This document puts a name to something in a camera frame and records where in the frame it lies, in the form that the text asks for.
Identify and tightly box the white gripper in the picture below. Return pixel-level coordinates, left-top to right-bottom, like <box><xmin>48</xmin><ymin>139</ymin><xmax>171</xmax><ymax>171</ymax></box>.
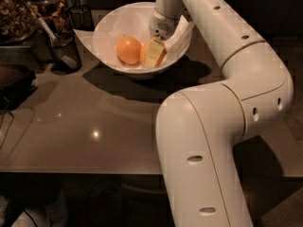
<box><xmin>143</xmin><ymin>9</ymin><xmax>177</xmax><ymax>69</ymax></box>

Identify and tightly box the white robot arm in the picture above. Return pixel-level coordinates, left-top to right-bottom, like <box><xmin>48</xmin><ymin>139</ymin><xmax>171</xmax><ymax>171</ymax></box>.
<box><xmin>150</xmin><ymin>0</ymin><xmax>294</xmax><ymax>227</ymax></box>

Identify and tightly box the white ceramic bowl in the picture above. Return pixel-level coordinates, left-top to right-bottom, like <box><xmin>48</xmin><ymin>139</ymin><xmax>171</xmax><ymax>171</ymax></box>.
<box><xmin>92</xmin><ymin>1</ymin><xmax>192</xmax><ymax>81</ymax></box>

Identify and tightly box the white paper liner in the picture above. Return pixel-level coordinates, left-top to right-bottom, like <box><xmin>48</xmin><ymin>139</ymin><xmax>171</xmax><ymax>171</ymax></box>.
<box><xmin>73</xmin><ymin>7</ymin><xmax>196</xmax><ymax>70</ymax></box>

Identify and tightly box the black mesh cup rear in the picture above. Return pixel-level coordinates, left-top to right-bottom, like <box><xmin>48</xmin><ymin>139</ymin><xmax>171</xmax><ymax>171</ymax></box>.
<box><xmin>69</xmin><ymin>5</ymin><xmax>95</xmax><ymax>31</ymax></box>

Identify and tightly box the black mesh cup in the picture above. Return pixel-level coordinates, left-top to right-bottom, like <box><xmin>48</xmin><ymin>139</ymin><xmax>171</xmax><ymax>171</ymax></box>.
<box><xmin>45</xmin><ymin>33</ymin><xmax>81</xmax><ymax>74</ymax></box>
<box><xmin>69</xmin><ymin>5</ymin><xmax>95</xmax><ymax>31</ymax></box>

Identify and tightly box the black mesh cup front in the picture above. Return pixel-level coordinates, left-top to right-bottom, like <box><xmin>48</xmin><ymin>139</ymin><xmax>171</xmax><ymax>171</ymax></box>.
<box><xmin>45</xmin><ymin>33</ymin><xmax>81</xmax><ymax>74</ymax></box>

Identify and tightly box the metal scoop utensil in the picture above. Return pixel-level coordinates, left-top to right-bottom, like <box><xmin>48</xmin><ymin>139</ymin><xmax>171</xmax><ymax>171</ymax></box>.
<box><xmin>6</xmin><ymin>0</ymin><xmax>77</xmax><ymax>68</ymax></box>

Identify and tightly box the glass jar of snacks right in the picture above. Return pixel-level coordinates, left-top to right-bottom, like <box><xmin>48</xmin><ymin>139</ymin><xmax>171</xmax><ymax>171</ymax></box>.
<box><xmin>26</xmin><ymin>0</ymin><xmax>72</xmax><ymax>33</ymax></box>

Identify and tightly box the glass jar of snacks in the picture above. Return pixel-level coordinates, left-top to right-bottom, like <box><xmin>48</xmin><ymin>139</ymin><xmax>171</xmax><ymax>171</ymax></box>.
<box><xmin>26</xmin><ymin>0</ymin><xmax>72</xmax><ymax>33</ymax></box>
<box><xmin>0</xmin><ymin>0</ymin><xmax>36</xmax><ymax>45</ymax></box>

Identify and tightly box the glass jar of snacks left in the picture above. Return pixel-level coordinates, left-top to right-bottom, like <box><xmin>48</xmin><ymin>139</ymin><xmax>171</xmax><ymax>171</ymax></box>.
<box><xmin>0</xmin><ymin>0</ymin><xmax>36</xmax><ymax>45</ymax></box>

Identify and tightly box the dark brown device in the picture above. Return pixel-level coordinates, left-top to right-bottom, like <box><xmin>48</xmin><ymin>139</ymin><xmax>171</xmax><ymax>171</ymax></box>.
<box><xmin>0</xmin><ymin>64</ymin><xmax>36</xmax><ymax>110</ymax></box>

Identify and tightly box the black cable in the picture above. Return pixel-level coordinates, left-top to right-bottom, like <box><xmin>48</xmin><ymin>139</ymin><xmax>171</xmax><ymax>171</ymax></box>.
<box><xmin>0</xmin><ymin>97</ymin><xmax>15</xmax><ymax>151</ymax></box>

